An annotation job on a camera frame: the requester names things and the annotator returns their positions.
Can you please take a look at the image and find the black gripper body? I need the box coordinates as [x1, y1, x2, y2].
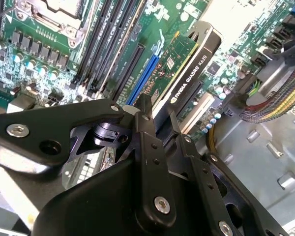
[33, 122, 213, 236]

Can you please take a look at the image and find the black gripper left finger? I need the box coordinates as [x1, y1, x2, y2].
[0, 92, 179, 230]

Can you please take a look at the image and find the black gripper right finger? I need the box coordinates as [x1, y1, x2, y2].
[170, 110, 290, 236]

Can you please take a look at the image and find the green graphics card black cooler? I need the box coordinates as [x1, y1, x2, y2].
[137, 21, 224, 138]

